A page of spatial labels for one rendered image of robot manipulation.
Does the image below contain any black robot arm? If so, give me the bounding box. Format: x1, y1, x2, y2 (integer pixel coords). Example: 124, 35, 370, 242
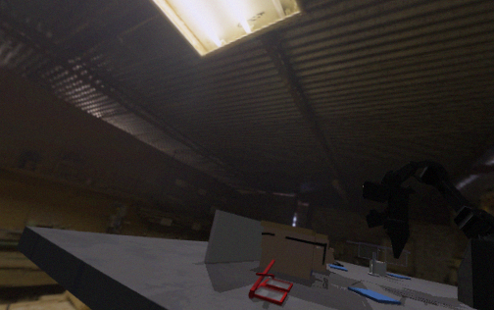
363, 160, 494, 241

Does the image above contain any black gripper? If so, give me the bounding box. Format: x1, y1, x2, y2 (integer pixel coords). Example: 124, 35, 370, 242
382, 204, 410, 259

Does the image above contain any white block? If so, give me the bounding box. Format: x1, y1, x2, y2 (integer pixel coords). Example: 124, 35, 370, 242
370, 260, 387, 276

